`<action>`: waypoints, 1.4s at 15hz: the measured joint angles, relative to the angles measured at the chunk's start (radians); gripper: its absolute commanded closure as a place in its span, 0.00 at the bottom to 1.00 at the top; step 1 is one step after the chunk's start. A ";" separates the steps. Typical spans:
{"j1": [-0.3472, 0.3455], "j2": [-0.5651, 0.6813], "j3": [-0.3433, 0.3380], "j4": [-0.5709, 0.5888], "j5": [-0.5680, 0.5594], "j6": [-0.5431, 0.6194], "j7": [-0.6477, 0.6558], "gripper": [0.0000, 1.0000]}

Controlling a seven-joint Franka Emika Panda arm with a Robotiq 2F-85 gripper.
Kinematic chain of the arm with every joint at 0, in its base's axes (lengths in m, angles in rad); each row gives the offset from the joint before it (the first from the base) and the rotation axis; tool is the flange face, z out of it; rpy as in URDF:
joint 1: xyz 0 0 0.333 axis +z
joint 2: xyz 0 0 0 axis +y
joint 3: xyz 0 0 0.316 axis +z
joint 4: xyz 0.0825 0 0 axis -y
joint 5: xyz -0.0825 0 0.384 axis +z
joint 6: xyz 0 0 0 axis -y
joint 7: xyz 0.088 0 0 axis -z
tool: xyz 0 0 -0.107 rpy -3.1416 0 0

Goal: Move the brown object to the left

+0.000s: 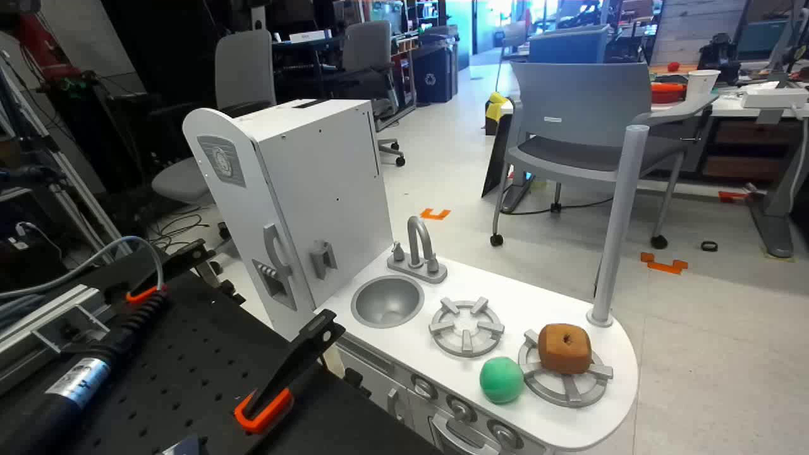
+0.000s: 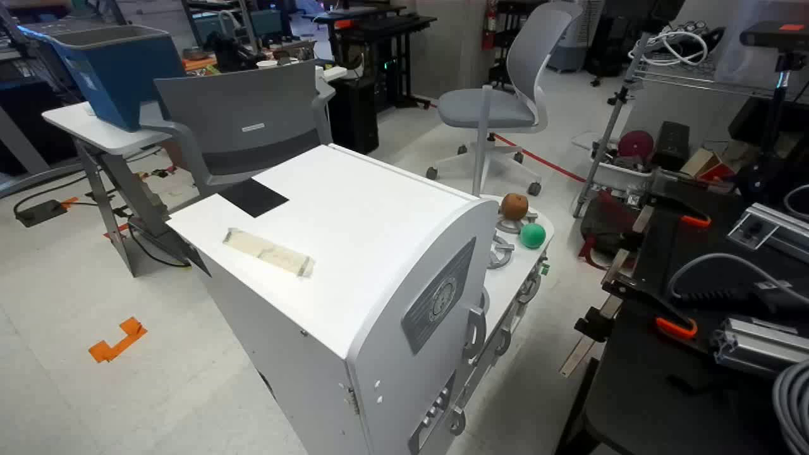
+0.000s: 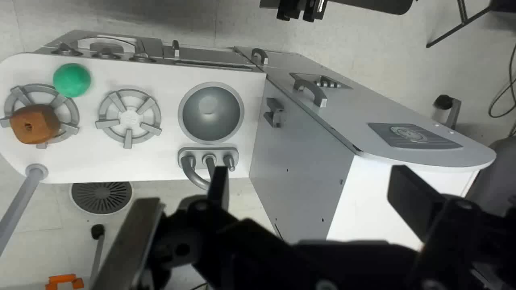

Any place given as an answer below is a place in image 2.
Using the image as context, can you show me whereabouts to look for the red floor cable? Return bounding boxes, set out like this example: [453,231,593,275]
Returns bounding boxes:
[489,132,588,188]

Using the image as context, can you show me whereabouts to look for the white mesh office chair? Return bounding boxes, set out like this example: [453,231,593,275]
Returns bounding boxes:
[425,0,583,197]

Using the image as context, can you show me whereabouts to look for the white coiled cable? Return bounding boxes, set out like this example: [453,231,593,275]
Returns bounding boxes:
[642,23,709,68]

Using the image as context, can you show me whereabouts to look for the black work table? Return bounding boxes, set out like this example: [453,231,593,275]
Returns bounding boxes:
[552,166,809,455]

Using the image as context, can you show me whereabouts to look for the maroon ball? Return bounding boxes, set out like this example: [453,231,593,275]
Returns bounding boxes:
[616,128,657,166]

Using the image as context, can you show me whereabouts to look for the grey cable bundle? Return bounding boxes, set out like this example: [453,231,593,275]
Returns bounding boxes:
[770,360,809,455]

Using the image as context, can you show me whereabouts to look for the black bag red straps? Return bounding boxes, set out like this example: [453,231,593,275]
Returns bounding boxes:
[579,191,642,264]

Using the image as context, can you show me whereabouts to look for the black desk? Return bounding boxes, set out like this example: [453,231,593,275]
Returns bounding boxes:
[312,4,440,112]

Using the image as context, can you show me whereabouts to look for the aluminium extrusion bar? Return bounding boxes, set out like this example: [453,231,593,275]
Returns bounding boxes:
[728,200,809,266]
[709,317,809,375]

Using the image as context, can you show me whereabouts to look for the grey plastic chair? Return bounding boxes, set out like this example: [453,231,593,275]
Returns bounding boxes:
[151,59,338,191]

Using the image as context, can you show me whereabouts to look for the brown round wooden object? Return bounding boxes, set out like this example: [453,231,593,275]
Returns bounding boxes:
[498,191,530,222]

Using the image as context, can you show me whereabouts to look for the black square patch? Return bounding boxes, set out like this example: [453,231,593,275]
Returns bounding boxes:
[218,176,290,221]

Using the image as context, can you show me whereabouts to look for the orange handled clamp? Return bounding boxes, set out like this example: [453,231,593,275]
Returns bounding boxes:
[652,313,700,343]
[678,212,716,233]

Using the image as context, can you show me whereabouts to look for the small grey toy burner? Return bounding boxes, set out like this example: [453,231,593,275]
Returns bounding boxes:
[493,218,530,241]

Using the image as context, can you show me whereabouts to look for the white side table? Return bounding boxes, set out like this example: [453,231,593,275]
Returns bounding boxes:
[41,98,202,277]

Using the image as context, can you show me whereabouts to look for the black power brick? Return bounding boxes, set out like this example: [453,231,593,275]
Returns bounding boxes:
[13,197,65,231]

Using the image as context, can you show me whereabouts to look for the blue storage bin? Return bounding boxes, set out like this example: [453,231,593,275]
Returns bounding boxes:
[17,21,187,132]

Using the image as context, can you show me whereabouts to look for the large grey toy burner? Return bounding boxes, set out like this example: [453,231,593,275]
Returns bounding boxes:
[484,238,518,271]

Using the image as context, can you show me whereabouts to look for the orange floor tape mark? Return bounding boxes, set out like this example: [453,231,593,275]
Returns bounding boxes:
[86,317,148,366]

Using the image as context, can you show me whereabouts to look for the black computer tower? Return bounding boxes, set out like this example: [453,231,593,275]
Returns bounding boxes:
[325,76,382,157]

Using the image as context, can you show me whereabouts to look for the grey tripod stand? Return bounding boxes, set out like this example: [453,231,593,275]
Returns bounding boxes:
[574,32,668,221]

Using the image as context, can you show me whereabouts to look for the green ball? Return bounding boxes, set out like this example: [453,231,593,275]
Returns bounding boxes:
[518,221,549,252]

